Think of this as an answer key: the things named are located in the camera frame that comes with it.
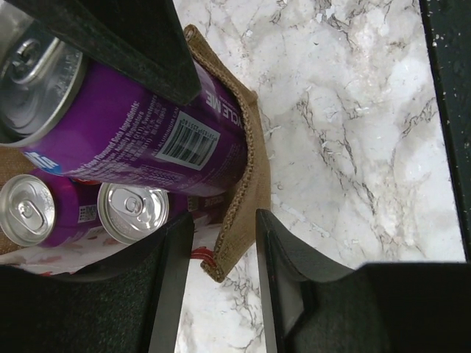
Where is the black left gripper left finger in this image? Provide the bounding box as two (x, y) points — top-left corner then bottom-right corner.
(1, 213), (194, 352)

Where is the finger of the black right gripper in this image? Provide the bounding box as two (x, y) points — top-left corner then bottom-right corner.
(11, 0), (201, 104)

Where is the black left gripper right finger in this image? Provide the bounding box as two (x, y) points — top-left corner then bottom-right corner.
(256, 210), (470, 352)

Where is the purple fanta can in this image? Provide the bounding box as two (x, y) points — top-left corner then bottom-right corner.
(1, 169), (102, 248)
(97, 183), (189, 245)
(1, 3), (249, 196)

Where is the purple Fanta can front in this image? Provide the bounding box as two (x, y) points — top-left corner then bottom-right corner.
(1, 3), (249, 196)

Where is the purple Fanta can back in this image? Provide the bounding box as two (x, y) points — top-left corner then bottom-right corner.
(1, 169), (102, 248)

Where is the red cola can back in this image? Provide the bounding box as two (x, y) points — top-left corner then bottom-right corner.
(69, 178), (101, 185)

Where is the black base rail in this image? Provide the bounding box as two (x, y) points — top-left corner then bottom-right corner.
(419, 0), (470, 262)

